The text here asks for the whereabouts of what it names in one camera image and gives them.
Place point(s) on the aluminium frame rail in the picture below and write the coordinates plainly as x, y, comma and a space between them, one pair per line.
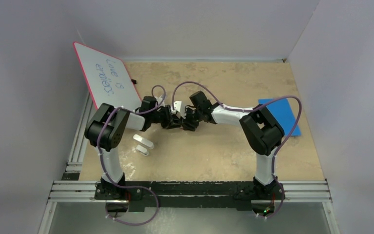
295, 191

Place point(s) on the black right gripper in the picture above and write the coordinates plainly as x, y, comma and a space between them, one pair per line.
188, 126

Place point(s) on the white stapler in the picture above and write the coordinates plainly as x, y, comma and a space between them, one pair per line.
143, 141

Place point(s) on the red framed whiteboard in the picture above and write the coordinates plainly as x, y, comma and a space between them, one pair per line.
107, 78

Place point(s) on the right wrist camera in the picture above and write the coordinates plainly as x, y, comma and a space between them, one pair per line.
176, 107

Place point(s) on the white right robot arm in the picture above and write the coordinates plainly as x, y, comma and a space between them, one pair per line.
261, 129

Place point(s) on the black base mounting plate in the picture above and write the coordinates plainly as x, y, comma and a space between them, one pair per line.
239, 195

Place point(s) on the blue notebook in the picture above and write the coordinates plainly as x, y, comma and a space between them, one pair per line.
283, 113

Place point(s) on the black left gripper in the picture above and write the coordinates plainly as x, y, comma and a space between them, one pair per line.
169, 122

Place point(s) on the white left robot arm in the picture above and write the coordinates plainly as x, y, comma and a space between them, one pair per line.
106, 129

